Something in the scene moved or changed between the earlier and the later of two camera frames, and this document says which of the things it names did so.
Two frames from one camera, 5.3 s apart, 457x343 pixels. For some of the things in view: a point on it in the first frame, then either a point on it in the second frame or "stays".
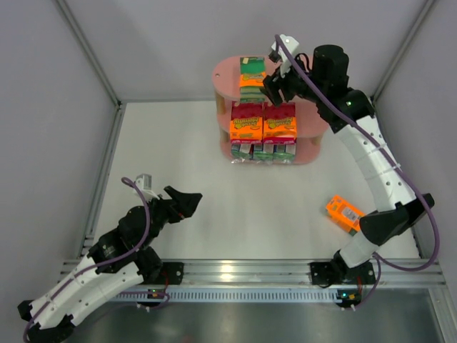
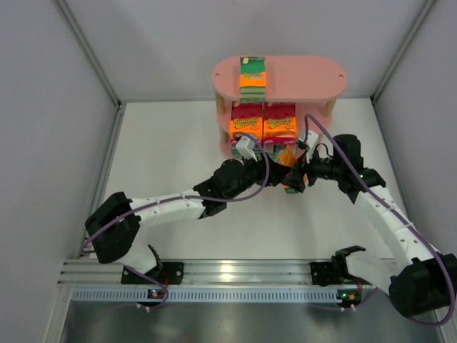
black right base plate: [335, 273] stays
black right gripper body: [280, 85] → [308, 168]
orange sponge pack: [343, 214] → [288, 158]
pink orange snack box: [279, 125] stays
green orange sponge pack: [252, 72] stays
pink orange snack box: [246, 122] stays
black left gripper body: [171, 209] → [273, 171]
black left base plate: [172, 273] stays
